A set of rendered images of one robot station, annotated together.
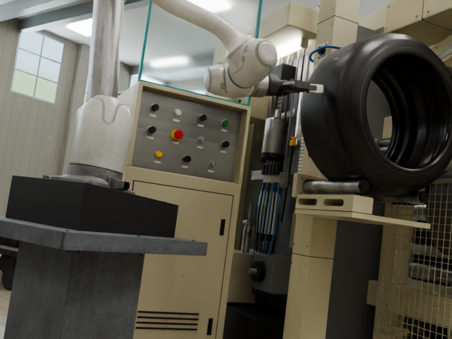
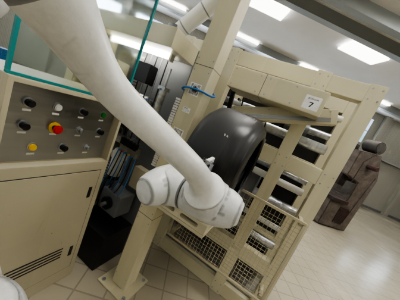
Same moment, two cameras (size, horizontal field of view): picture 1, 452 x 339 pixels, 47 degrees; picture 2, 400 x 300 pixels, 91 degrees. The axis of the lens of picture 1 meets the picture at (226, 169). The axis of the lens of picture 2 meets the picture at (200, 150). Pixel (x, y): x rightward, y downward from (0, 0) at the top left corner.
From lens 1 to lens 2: 1.43 m
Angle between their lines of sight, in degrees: 46
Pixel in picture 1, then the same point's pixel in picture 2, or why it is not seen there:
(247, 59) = (218, 222)
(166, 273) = (36, 238)
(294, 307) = (135, 241)
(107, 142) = not seen: outside the picture
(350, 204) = (203, 231)
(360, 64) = (246, 154)
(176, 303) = (44, 251)
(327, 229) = not seen: hidden behind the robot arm
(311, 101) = not seen: hidden behind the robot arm
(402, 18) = (244, 84)
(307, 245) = (152, 213)
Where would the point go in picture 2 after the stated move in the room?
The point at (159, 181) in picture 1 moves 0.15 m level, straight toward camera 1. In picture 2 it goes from (32, 175) to (37, 193)
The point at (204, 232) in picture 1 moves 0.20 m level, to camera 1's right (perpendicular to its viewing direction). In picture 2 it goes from (74, 200) to (109, 199)
